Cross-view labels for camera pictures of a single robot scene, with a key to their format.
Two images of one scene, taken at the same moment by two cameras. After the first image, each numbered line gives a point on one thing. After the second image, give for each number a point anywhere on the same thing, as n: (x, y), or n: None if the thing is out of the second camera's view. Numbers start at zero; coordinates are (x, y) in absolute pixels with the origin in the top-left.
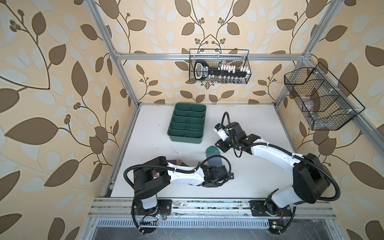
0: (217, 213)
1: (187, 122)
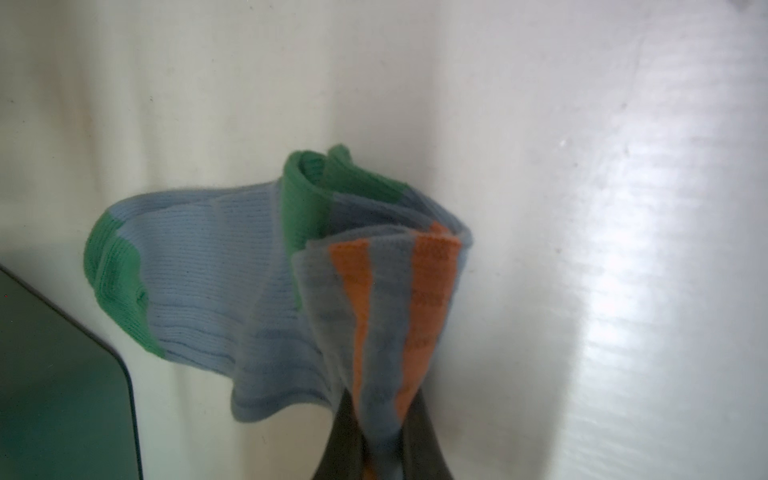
0: None
1: (66, 399)
